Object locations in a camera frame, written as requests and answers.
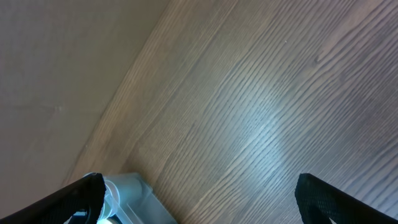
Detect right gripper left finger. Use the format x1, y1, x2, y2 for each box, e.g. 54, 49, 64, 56
1, 173, 106, 224

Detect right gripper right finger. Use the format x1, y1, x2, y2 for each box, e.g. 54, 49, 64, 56
295, 173, 397, 224

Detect grey small cup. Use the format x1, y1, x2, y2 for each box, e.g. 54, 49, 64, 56
98, 180, 120, 220

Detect clear plastic storage container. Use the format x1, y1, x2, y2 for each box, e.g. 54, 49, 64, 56
63, 172, 178, 224

